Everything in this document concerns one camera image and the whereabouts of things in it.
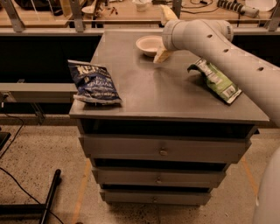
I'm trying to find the grey metal rail beam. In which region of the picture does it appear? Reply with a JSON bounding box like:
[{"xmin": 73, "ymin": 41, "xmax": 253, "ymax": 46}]
[{"xmin": 0, "ymin": 83, "xmax": 77, "ymax": 103}]

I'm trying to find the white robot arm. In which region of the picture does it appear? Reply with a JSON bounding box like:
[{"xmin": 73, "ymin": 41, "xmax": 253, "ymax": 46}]
[{"xmin": 154, "ymin": 5, "xmax": 280, "ymax": 224}]

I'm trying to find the black floor cable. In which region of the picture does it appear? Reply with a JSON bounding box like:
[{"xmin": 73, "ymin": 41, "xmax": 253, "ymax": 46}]
[{"xmin": 0, "ymin": 113, "xmax": 65, "ymax": 224}]

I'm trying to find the grey drawer cabinet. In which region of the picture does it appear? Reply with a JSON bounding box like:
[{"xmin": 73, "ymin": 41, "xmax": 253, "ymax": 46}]
[{"xmin": 70, "ymin": 31, "xmax": 269, "ymax": 194}]

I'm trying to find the black stand leg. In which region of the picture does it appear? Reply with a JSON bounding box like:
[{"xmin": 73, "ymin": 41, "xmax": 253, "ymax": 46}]
[{"xmin": 0, "ymin": 169, "xmax": 61, "ymax": 224}]

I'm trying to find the wooden background table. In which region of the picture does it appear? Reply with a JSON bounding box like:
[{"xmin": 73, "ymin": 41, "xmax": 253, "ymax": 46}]
[{"xmin": 11, "ymin": 0, "xmax": 274, "ymax": 28}]

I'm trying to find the white cup on table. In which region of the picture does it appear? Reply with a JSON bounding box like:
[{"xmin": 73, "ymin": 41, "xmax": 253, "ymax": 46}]
[{"xmin": 132, "ymin": 0, "xmax": 151, "ymax": 12}]

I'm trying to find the bottom grey drawer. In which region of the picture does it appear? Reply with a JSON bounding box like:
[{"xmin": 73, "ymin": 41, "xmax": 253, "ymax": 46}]
[{"xmin": 100, "ymin": 190, "xmax": 211, "ymax": 206}]

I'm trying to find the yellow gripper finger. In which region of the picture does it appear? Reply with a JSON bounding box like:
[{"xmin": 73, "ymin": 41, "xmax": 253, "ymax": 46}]
[
  {"xmin": 153, "ymin": 45, "xmax": 172, "ymax": 63},
  {"xmin": 159, "ymin": 4, "xmax": 178, "ymax": 25}
]

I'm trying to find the blue chip bag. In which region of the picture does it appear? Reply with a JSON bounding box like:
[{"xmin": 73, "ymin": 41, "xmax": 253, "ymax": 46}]
[{"xmin": 67, "ymin": 59, "xmax": 122, "ymax": 104}]

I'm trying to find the middle grey drawer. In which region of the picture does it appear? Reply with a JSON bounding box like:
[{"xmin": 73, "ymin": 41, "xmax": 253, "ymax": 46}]
[{"xmin": 93, "ymin": 167, "xmax": 226, "ymax": 188}]

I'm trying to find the green chip bag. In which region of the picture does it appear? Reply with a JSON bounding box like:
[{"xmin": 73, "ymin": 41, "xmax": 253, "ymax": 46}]
[{"xmin": 187, "ymin": 58, "xmax": 242, "ymax": 104}]

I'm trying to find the grey drawer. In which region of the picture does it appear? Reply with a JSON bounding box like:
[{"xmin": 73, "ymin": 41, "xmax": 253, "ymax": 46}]
[
  {"xmin": 93, "ymin": 167, "xmax": 226, "ymax": 188},
  {"xmin": 100, "ymin": 190, "xmax": 211, "ymax": 206},
  {"xmin": 80, "ymin": 134, "xmax": 251, "ymax": 164}
]

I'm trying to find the white paper bowl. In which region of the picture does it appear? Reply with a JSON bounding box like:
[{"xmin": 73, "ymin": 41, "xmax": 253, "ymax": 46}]
[{"xmin": 136, "ymin": 35, "xmax": 162, "ymax": 57}]

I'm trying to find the top grey drawer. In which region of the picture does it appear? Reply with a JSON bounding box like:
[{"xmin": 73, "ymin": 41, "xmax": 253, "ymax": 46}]
[{"xmin": 80, "ymin": 134, "xmax": 251, "ymax": 164}]

